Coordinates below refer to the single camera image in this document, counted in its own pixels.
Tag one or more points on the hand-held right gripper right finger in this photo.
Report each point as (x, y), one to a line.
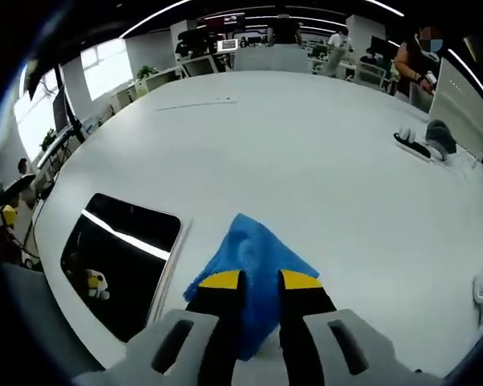
(338, 346)

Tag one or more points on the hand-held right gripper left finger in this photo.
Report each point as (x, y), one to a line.
(185, 346)

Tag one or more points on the blue cleaning cloth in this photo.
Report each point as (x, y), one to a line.
(251, 277)

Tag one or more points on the black tablet screen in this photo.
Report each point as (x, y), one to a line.
(120, 261)

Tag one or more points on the black and white power strip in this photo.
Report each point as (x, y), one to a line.
(413, 147)

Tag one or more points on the grey headset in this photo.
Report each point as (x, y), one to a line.
(440, 138)

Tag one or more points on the green potted plant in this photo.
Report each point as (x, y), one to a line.
(48, 139)
(145, 72)

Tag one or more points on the white office chair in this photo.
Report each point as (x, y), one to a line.
(199, 65)
(372, 74)

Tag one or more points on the white monitor screen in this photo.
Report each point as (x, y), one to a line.
(227, 45)

